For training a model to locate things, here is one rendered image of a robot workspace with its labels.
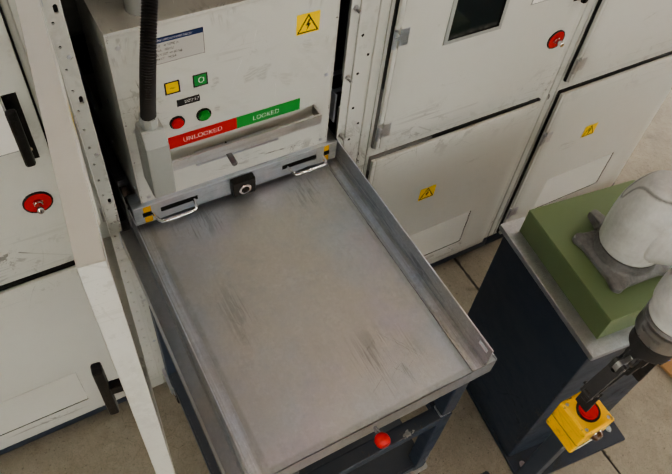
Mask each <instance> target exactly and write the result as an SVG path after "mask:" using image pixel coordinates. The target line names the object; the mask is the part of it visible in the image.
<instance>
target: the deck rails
mask: <svg viewBox="0 0 672 474"><path fill-rule="evenodd" d="M327 166H328V168H329V169H330V171H331V172H332V173H333V175H334V176H335V178H336V179H337V181H338V182H339V183H340V185H341V186H342V188H343V189H344V190H345V192H346V193H347V195H348V196H349V198H350V199H351V200H352V202H353V203H354V205H355V206H356V207H357V209H358V210H359V212H360V213H361V215H362V216H363V217H364V219H365V220H366V222H367V223H368V225H369V226H370V227H371V229H372V230H373V232H374V233H375V234H376V236H377V237H378V239H379V240H380V242H381V243H382V244H383V246H384V247H385V249H386V250H387V251H388V253H389V254H390V256H391V257H392V259H393V260H394V261H395V263H396V264H397V266H398V267H399V269H400V270H401V271H402V273H403V274H404V276H405V277H406V278H407V280H408V281H409V283H410V284H411V286H412V287H413V288H414V290H415V291H416V293H417V294H418V295H419V297H420V298H421V300H422V301H423V303H424V304H425V305H426V307H427V308H428V310H429V311H430V313H431V314H432V315H433V317H434V318H435V320H436V321H437V322H438V324H439V325H440V327H441V328H442V330H443V331H444V332H445V334H446V335H447V337H448V338H449V339H450V341H451V342H452V344H453V345H454V347H455V348H456V349H457V351H458V352H459V354H460V355H461V356H462V358H463V359H464V361H465V362H466V364H467V365H468V366H469V368H470V369H471V371H472V372H474V371H476V370H478V369H480V368H482V367H484V366H486V365H487V362H488V360H489V359H490V357H491V355H492V353H493V352H494V350H493V349H492V348H491V346H490V345H489V344H488V342H487V341H486V339H485V338H484V337H483V335H482V334H481V333H480V331H479V330H478V329H477V327H476V326H475V325H474V323H473V322H472V321H471V319H470V318H469V316H468V315H467V314H466V312H465V311H464V310H463V308H462V307H461V306H460V304H459V303H458V302H457V300H456V299H455V298H454V296H453V295H452V293H451V292H450V291H449V289H448V288H447V287H446V285H445V284H444V283H443V281H442V280H441V279H440V277H439V276H438V274H437V273H436V272H435V270H434V269H433V268H432V266H431V265H430V264H429V262H428V261H427V260H426V258H425V257H424V256H423V254H422V253H421V251H420V250H419V249H418V247H417V246H416V245H415V243H414V242H413V241H412V239H411V238H410V237H409V235H408V234H407V233H406V231H405V230H404V228H403V227H402V226H401V224H400V223H399V222H398V220H397V219H396V218H395V216H394V215H393V214H392V212H391V211H390V210H389V208H388V207H387V205H386V204H385V203H384V201H383V200H382V199H381V197H380V196H379V195H378V193H377V192H376V191H375V189H374V188H373V186H372V185H371V184H370V182H369V181H368V180H367V178H366V177H365V176H364V174H363V173H362V172H361V170H360V169H359V168H358V166H357V165H356V163H355V162H354V161H353V159H352V158H351V157H350V155H349V154H348V153H347V151H346V150H345V149H344V147H343V146H342V145H341V143H340V142H339V140H337V146H336V155H335V158H332V159H330V160H327ZM128 211H129V215H130V219H131V223H132V228H131V231H132V233H133V235H134V237H135V239H136V242H137V244H138V246H139V248H140V251H141V253H142V255H143V257H144V259H145V262H146V264H147V266H148V268H149V270H150V273H151V275H152V277H153V279H154V282H155V284H156V286H157V288H158V290H159V293H160V295H161V297H162V299H163V301H164V304H165V306H166V308H167V310H168V313H169V315H170V317H171V319H172V321H173V324H174V326H175V328H176V330H177V332H178V335H179V337H180V339H181V341H182V344H183V346H184V348H185V350H186V352H187V355H188V357H189V359H190V361H191V363H192V366H193V368H194V370H195V372H196V375H197V377H198V379H199V381H200V383H201V386H202V388H203V390H204V392H205V394H206V397H207V399H208V401H209V403H210V406H211V408H212V410H213V412H214V414H215V417H216V419H217V421H218V423H219V425H220V428H221V430H222V432H223V434H224V436H225V439H226V441H227V443H228V445H229V448H230V450H231V452H232V454H233V456H234V459H235V461H236V463H237V465H238V467H239V470H240V472H241V474H265V472H264V470H263V468H262V466H261V463H260V461H259V459H258V457H257V455H256V453H255V451H254V449H253V446H252V444H251V442H250V440H249V438H248V436H247V434H246V432H245V430H244V427H243V425H242V423H241V421H240V419H239V417H238V415H237V413H236V410H235V408H234V406H233V404H232V402H231V400H230V398H229V396H228V393H227V391H226V389H225V387H224V385H223V383H222V381H221V379H220V377H219V374H218V372H217V370H216V368H215V366H214V364H213V362H212V360H211V357H210V355H209V353H208V351H207V349H206V347H205V345H204V343H203V341H202V338H201V336H200V334H199V332H198V330H197V328H196V326H195V324H194V321H193V319H192V317H191V315H190V313H189V311H188V309H187V307H186V304H185V302H184V300H183V298H182V296H181V294H180V292H179V290H178V288H177V285H176V283H175V281H174V279H173V277H172V275H171V273H170V271H169V268H168V266H167V264H166V262H165V260H164V258H163V256H162V254H161V252H160V249H159V247H158V245H157V243H156V241H155V239H154V237H153V235H152V232H151V230H150V228H149V226H148V224H147V223H145V224H142V225H139V226H137V225H136V223H135V221H134V218H133V216H132V214H131V212H130V210H128ZM480 340H481V341H482V343H483V344H484V345H485V347H486V348H487V349H488V352H487V351H486V350H485V349H484V347H483V346H482V344H481V343H480Z"/></svg>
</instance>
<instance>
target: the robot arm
mask: <svg viewBox="0 0 672 474"><path fill-rule="evenodd" d="M588 219H589V220H590V222H591V224H592V226H593V228H594V230H592V231H589V232H585V233H577V234H575V235H574V237H573V238H572V241H573V243H574V244H575V245H576V246H578V247H579V248H580V249H581V250H582V251H583V252H584V253H585V255H586V256H587V257H588V258H589V260H590V261H591V262H592V264H593V265H594V266H595V267H596V269H597V270H598V271H599V272H600V274H601V275H602V276H603V277H604V279H605V280H606V282H607V284H608V286H609V288H610V290H611V291H612V292H614V293H617V294H619V293H621V292H623V290H625V289H626V288H628V287H630V286H633V285H635V284H638V283H641V282H643V281H646V280H648V279H651V278H654V277H657V276H663V277H662V278H661V280H660V281H659V282H658V284H657V286H656V287H655V289H654V292H653V297H652V298H651V299H650V300H649V301H648V302H647V304H646V306H645V307H644V308H643V309H642V311H641V312H640V313H639V314H638V316H637V317H636V321H635V326H634V327H633V328H632V329H631V331H630V333H629V344H630V346H629V347H627V348H626V349H625V351H624V352H623V353H622V354H621V355H620V356H618V357H617V356H616V357H614V358H613V359H612V360H611V362H610V363H609V364H608V365H607V366H605V367H604V368H603V369H602V370H601V371H600V372H598V373H597V374H596V375H595V376H594V377H593V378H592V379H590V380H589V381H588V382H587V381H584V382H583V384H584V385H583V386H581V388H580V390H581V393H580V394H579V395H578V396H577V397H576V398H575V400H576V401H577V402H578V404H579V405H580V406H581V407H582V409H583V410H584V411H585V412H588V411H589V410H590V409H591V408H592V407H593V406H594V405H595V403H596V402H597V401H598V400H599V399H600V398H601V397H602V396H603V394H602V393H603V392H604V391H605V390H607V389H608V388H609V387H611V386H612V385H613V384H615V383H616V382H617V381H618V380H620V379H621V378H622V377H624V376H625V375H626V376H629V375H631V374H632V375H633V376H634V377H635V379H636V380H637V381H638V382H639V381H641V380H642V379H643V378H644V377H645V376H646V375H647V374H648V373H649V372H650V371H651V370H652V369H653V368H654V367H655V366H656V365H657V364H659V365H660V366H661V365H662V364H664V363H666V362H668V361H669V360H671V359H672V267H670V266H672V171H669V170H657V171H653V172H650V173H648V174H646V175H644V176H642V177H641V178H639V179H637V180H636V181H635V182H633V183H632V184H631V185H629V186H628V187H627V188H626V189H625V190H624V191H623V192H622V194H621V195H620V196H619V197H618V199H617V200H616V201H615V203H614V204H613V206H612V207H611V209H610V210H609V212H608V214H607V216H606V217H605V216H604V215H603V214H602V213H600V212H599V211H598V210H596V209H595V210H592V212H589V213H588ZM621 359H622V360H621ZM627 364H628V365H629V366H630V367H629V369H627V367H626V366H625V365H627Z"/></svg>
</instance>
